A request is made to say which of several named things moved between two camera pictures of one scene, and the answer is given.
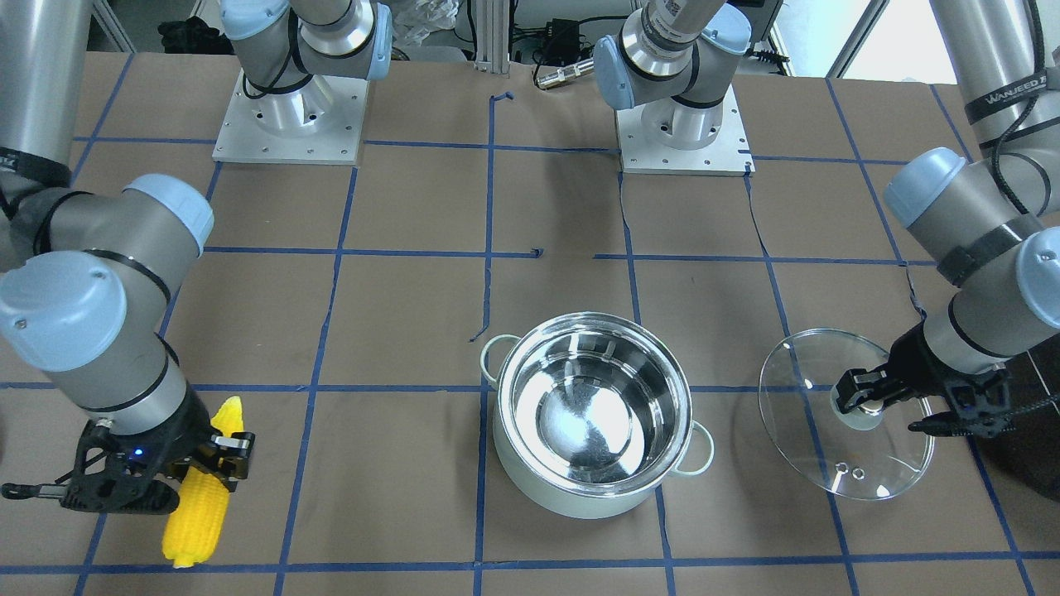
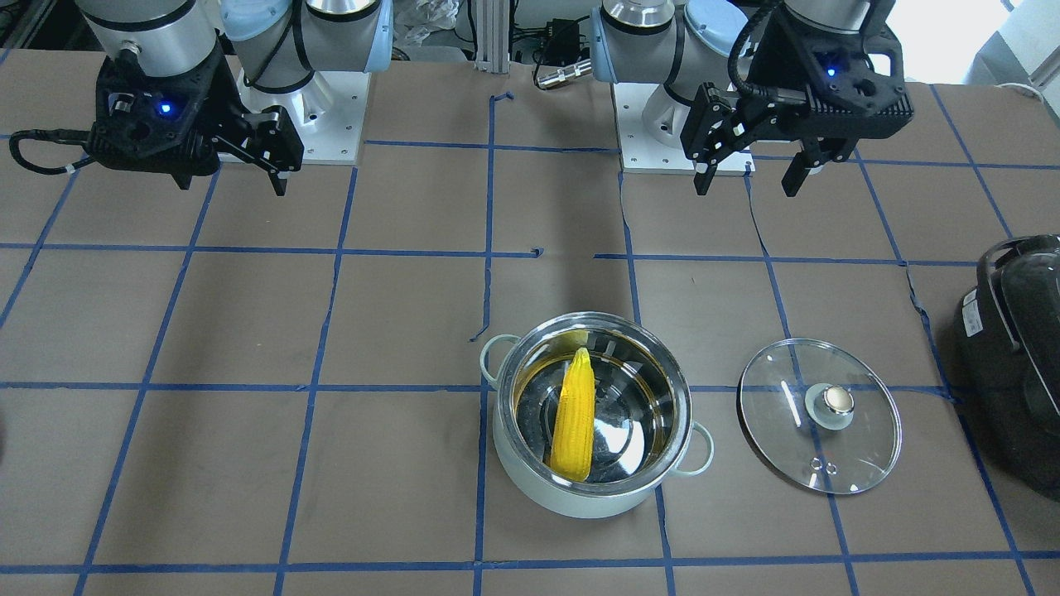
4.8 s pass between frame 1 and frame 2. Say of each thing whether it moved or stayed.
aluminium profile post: stayed
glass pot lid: moved
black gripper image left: moved
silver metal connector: stayed
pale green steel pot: stayed
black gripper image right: moved
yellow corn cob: moved
